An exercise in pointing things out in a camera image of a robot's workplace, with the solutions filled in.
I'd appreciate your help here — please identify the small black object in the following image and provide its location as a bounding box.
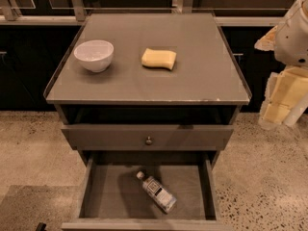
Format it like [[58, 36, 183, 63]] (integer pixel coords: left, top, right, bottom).
[[36, 222, 46, 231]]

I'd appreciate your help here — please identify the white ceramic bowl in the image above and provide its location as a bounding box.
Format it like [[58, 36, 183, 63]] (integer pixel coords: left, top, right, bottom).
[[73, 39, 114, 72]]

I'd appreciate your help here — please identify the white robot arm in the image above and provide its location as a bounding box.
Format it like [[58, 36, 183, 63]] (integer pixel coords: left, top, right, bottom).
[[254, 0, 308, 130]]

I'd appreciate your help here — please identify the grey drawer cabinet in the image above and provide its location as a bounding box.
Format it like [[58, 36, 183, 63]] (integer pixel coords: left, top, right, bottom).
[[42, 13, 252, 231]]

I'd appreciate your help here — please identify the yellow sponge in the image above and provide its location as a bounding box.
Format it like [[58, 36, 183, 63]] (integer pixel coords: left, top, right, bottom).
[[141, 48, 177, 70]]

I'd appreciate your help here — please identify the open middle drawer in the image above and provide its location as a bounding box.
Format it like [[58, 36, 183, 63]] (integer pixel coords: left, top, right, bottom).
[[62, 152, 233, 231]]

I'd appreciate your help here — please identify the metal railing frame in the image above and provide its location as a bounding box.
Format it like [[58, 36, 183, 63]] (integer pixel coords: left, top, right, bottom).
[[0, 0, 296, 27]]

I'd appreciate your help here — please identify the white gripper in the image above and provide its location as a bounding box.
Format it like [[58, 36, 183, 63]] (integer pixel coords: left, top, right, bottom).
[[254, 0, 308, 130]]

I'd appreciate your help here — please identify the closed top drawer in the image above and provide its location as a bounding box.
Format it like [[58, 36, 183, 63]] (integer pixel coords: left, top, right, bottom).
[[62, 124, 233, 151]]

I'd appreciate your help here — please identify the clear plastic water bottle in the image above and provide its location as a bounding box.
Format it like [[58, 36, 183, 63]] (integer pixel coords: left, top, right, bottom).
[[137, 171, 177, 214]]

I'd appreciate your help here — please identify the round brass drawer knob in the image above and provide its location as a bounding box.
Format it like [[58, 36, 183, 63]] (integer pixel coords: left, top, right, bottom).
[[145, 137, 153, 145]]

